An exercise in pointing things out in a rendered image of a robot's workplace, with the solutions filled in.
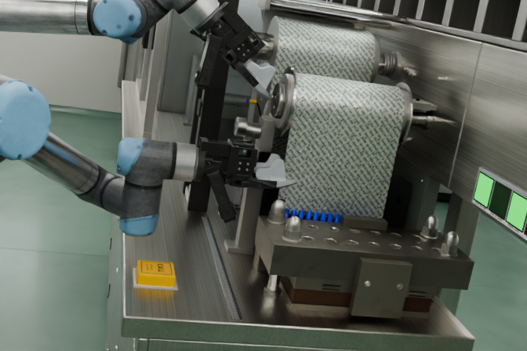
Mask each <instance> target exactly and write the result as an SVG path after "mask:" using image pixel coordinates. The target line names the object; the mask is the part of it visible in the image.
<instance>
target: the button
mask: <svg viewBox="0 0 527 351"><path fill-rule="evenodd" d="M175 279H176V276H175V271H174V266H173V263H172V262H156V261H146V260H138V261H137V266H136V282H137V284H140V285H151V286H162V287H174V285H175Z"/></svg>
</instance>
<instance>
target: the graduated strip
mask: <svg viewBox="0 0 527 351"><path fill-rule="evenodd" d="M200 217H201V221H202V225H203V227H204V231H205V235H206V238H207V241H208V243H209V248H210V251H211V253H212V257H213V261H214V264H215V267H216V271H217V274H218V277H219V279H220V284H221V287H222V290H223V293H224V297H225V300H226V303H227V308H228V310H229V313H230V315H231V319H232V320H243V317H242V313H241V310H240V308H239V305H238V301H237V299H236V296H235V294H234V290H233V288H232V285H231V281H230V278H229V276H228V273H227V269H226V266H225V264H224V260H223V257H222V255H221V252H220V248H219V245H218V243H217V240H216V236H215V233H214V231H213V227H212V224H211V222H210V219H209V217H205V216H200Z"/></svg>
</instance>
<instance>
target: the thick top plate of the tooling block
mask: <svg viewBox="0 0 527 351"><path fill-rule="evenodd" d="M267 218H268V215H259V217H258V222H257V227H256V235H255V240H254V243H255V245H256V248H257V250H258V252H259V253H260V257H261V258H262V260H263V263H264V265H265V266H266V269H267V272H268V273H269V275H279V276H289V277H308V278H318V279H329V280H349V281H354V279H355V275H356V272H357V268H358V260H359V257H363V258H372V259H390V260H399V261H409V262H410V263H411V264H412V265H413V267H412V272H411V275H410V278H409V286H420V287H429V288H449V289H460V290H468V287H469V283H470V279H471V274H472V270H473V267H474V261H473V260H472V259H471V258H469V257H468V256H467V255H466V254H465V253H463V252H462V251H461V250H460V249H459V248H457V254H458V256H457V257H451V256H447V255H443V254H441V253H440V252H439V249H440V248H442V242H443V241H444V239H445V236H444V235H443V234H442V233H439V232H437V235H438V238H437V239H430V238H426V237H423V236H421V235H420V232H422V230H407V229H399V228H390V227H387V230H372V229H363V228H355V227H346V226H342V225H341V223H334V222H325V221H317V220H309V219H300V221H301V230H302V233H301V237H300V238H301V242H299V243H291V242H288V241H284V240H283V239H282V235H283V233H284V229H285V228H286V225H287V222H288V220H289V218H285V224H281V225H278V224H273V223H269V222H268V221H267Z"/></svg>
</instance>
